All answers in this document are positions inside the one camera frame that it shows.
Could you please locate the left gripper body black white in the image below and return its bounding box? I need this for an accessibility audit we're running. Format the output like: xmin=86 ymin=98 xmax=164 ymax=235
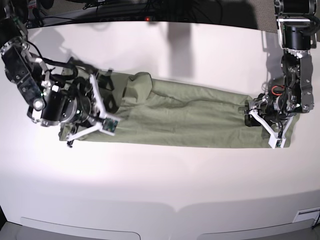
xmin=244 ymin=93 xmax=300 ymax=140

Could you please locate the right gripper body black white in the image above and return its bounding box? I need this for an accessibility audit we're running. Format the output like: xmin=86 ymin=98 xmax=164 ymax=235
xmin=39 ymin=74 xmax=120 ymax=141

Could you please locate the green T-shirt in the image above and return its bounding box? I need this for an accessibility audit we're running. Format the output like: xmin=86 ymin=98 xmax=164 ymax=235
xmin=58 ymin=69 xmax=301 ymax=150

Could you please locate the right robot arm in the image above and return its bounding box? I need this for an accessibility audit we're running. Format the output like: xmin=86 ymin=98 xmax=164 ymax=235
xmin=0 ymin=0 xmax=120 ymax=147

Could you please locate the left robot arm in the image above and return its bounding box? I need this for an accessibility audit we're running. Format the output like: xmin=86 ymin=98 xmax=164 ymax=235
xmin=245 ymin=0 xmax=320 ymax=146

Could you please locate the black power strip red light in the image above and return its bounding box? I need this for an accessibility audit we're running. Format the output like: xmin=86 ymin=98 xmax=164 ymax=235
xmin=97 ymin=15 xmax=158 ymax=22

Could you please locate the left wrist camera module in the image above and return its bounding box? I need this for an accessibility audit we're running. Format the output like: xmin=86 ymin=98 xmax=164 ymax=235
xmin=268 ymin=135 xmax=287 ymax=149

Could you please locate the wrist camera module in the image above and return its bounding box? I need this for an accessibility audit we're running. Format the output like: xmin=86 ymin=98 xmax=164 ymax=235
xmin=268 ymin=135 xmax=287 ymax=149
xmin=100 ymin=118 xmax=119 ymax=136

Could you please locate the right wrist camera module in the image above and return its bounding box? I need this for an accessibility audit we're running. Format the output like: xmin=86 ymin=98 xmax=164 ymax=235
xmin=100 ymin=118 xmax=119 ymax=136

